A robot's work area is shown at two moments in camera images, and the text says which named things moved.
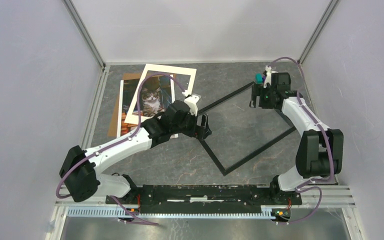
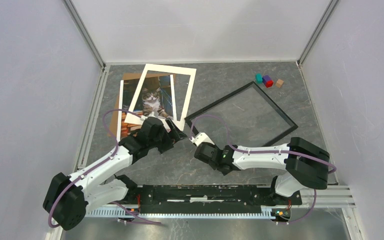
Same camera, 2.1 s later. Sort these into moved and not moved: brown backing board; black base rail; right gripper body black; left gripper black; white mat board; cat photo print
Moved: left gripper black; right gripper body black
Not moved: white mat board; cat photo print; black base rail; brown backing board
